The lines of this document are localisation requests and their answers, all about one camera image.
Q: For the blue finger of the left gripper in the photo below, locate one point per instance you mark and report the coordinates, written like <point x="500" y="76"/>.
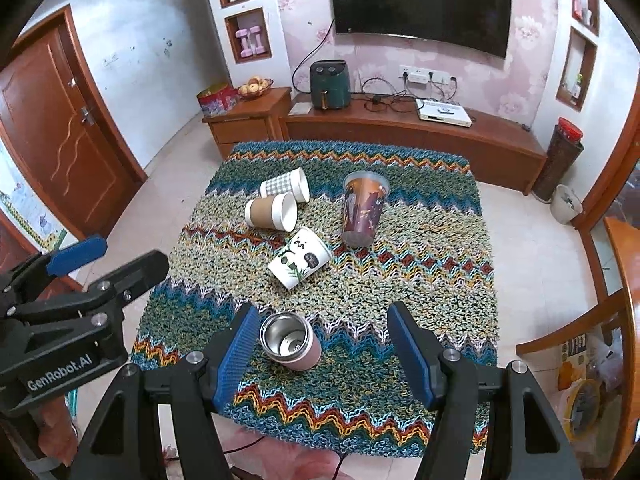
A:
<point x="71" y="258"/>
<point x="119" y="288"/>

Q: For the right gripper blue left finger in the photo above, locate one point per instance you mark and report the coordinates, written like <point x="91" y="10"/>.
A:
<point x="233" y="350"/>

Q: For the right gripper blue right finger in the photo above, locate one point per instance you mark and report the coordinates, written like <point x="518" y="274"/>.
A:
<point x="418" y="350"/>

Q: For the pink steel tumbler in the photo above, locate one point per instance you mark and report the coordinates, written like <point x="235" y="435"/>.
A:
<point x="288" y="339"/>

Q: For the panda print paper cup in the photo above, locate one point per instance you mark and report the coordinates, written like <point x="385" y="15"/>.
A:
<point x="304" y="254"/>

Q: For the brown sleeve paper cup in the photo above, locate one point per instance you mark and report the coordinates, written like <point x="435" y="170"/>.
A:
<point x="274" y="212"/>

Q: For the grey checked paper cup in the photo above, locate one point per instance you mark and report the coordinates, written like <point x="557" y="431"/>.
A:
<point x="294" y="182"/>

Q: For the tall brown plastic cup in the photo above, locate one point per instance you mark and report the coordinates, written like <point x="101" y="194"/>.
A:
<point x="365" y="193"/>

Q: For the colourful zigzag knitted cloth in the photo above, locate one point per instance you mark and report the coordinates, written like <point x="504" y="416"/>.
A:
<point x="431" y="251"/>

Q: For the brown wooden door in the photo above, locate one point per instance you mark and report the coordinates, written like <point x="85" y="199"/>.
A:
<point x="60" y="133"/>

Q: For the white waste bin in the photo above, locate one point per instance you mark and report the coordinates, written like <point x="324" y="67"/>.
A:
<point x="565" y="206"/>

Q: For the wooden chair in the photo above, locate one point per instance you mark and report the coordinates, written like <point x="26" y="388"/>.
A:
<point x="596" y="396"/>

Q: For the long wooden tv cabinet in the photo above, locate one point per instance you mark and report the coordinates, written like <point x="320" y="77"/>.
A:
<point x="500" y="152"/>

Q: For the red gift tin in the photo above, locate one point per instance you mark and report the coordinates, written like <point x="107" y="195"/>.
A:
<point x="217" y="99"/>

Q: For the small wooden drawer cabinet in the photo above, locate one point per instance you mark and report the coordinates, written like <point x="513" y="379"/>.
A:
<point x="251" y="120"/>

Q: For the white set-top box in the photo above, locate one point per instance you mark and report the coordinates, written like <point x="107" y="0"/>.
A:
<point x="450" y="114"/>

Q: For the dark woven tall bin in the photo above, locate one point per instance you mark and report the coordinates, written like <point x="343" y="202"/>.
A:
<point x="564" y="148"/>

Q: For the bowl of fruit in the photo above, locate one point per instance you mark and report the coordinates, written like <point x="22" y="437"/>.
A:
<point x="255" y="87"/>

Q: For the dark green air fryer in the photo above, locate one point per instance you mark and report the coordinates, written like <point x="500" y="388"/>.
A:
<point x="329" y="85"/>

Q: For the pink dumbbell pair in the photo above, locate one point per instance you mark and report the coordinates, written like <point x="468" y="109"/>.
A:
<point x="251" y="41"/>

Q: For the white power strip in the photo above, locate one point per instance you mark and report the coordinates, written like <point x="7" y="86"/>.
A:
<point x="420" y="75"/>

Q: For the black wall television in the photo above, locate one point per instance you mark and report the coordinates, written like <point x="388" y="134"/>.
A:
<point x="477" y="24"/>

